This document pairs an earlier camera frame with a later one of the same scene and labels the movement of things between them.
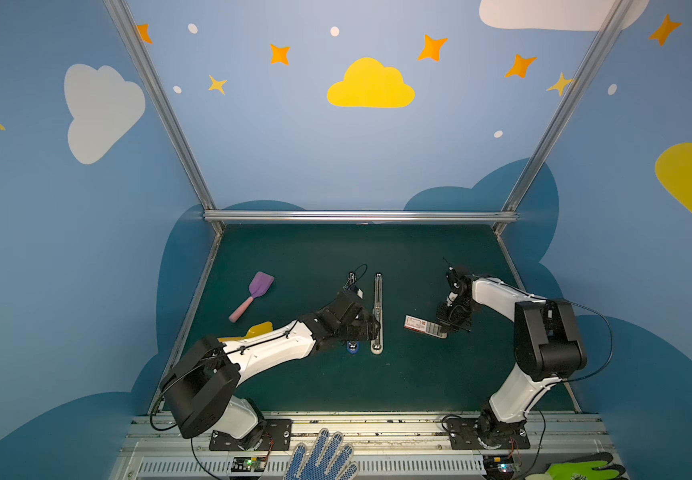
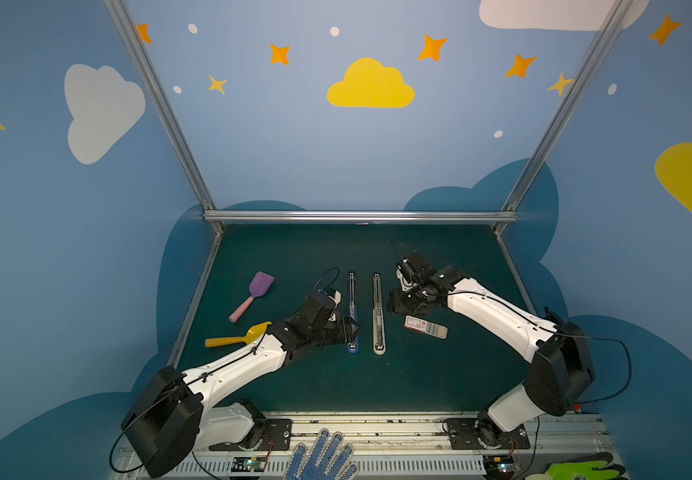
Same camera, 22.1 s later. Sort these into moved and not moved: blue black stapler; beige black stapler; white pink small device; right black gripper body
Moved: right black gripper body
Not moved: blue black stapler; beige black stapler; white pink small device
